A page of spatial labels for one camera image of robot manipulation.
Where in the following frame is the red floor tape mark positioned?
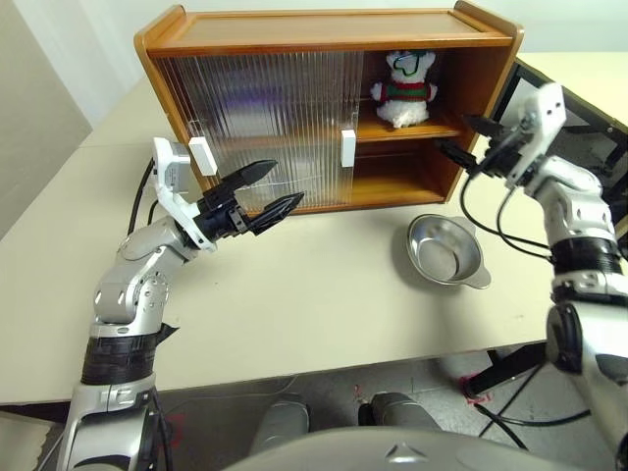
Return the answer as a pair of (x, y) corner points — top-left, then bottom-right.
(457, 374), (494, 405)

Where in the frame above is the grey robot torso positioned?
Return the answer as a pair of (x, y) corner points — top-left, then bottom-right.
(220, 426), (620, 471)

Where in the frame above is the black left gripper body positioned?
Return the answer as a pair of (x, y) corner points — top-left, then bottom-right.
(197, 184), (257, 242)

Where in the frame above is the ribbed clear sliding door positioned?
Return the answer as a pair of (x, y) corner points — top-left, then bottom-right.
(155, 53), (321, 210)
(195, 49), (366, 210)

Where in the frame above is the grey robot leg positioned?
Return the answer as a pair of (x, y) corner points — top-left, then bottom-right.
(249, 401), (311, 455)
(357, 392), (444, 434)

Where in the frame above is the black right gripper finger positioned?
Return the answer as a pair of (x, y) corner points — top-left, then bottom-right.
(433, 137), (480, 174)
(462, 113), (507, 144)

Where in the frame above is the cream side table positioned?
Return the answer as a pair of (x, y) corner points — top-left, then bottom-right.
(490, 48), (628, 208)

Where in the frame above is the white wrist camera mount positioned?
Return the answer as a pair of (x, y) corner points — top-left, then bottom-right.
(151, 136), (220, 254)
(504, 81), (568, 188)

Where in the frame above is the grey left robot leg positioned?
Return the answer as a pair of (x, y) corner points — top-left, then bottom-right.
(249, 401), (311, 455)

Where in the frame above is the grey right robot leg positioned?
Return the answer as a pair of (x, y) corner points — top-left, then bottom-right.
(357, 392), (444, 434)

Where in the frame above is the white door handle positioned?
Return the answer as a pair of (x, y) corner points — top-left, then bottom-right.
(340, 129), (357, 169)
(188, 136), (219, 177)

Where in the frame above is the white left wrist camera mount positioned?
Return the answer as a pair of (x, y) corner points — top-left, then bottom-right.
(151, 136), (220, 254)

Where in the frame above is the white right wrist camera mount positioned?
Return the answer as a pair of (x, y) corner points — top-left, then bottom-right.
(504, 81), (568, 188)

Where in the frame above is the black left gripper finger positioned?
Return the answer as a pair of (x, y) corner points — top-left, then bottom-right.
(248, 190), (307, 235)
(219, 158), (280, 196)

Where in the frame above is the steel bowl with handle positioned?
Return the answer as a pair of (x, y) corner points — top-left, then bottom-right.
(406, 213), (493, 290)

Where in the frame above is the black table leg frame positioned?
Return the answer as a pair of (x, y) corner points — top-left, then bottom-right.
(462, 340), (551, 399)

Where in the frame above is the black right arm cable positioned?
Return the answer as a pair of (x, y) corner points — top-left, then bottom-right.
(457, 168), (556, 262)

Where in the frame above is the wooden cabinet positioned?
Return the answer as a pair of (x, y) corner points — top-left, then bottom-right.
(133, 0), (526, 218)

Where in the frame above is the white plush toy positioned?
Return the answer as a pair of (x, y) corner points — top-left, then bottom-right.
(369, 48), (440, 131)

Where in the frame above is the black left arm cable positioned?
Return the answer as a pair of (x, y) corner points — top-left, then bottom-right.
(128, 158), (164, 237)

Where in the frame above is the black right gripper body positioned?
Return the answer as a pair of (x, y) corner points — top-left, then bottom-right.
(472, 126), (532, 185)

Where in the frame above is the wooden shelf board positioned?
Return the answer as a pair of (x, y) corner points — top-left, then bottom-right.
(354, 116), (465, 144)

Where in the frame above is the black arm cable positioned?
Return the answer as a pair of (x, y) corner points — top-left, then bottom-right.
(457, 168), (556, 262)
(128, 158), (164, 237)

